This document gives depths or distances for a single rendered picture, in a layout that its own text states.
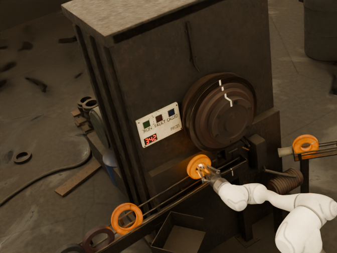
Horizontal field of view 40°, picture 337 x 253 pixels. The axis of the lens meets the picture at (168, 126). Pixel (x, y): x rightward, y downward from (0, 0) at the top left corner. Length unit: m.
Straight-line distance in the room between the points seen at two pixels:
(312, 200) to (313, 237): 0.17
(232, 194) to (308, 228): 0.60
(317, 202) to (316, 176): 1.78
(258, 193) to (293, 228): 0.60
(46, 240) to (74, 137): 1.35
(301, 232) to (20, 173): 3.19
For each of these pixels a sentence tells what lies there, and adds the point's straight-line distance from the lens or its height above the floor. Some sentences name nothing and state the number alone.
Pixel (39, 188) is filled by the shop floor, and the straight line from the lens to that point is 4.34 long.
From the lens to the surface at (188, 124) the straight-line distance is 2.53.
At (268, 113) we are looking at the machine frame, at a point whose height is 0.87.
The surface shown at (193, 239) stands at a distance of 2.66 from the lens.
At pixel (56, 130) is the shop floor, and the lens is 5.04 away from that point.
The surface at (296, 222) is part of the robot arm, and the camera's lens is 2.00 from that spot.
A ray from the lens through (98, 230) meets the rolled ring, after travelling 2.62.
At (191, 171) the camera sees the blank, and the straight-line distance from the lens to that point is 2.71.
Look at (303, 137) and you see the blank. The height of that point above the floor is 0.78.
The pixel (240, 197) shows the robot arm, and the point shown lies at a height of 0.87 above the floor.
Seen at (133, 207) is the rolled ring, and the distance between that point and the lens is 2.70.
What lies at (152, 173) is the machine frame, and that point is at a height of 0.87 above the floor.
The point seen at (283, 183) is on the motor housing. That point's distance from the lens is 3.04.
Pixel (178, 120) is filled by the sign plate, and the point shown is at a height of 1.13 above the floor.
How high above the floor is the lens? 2.60
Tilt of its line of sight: 35 degrees down
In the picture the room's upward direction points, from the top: 12 degrees counter-clockwise
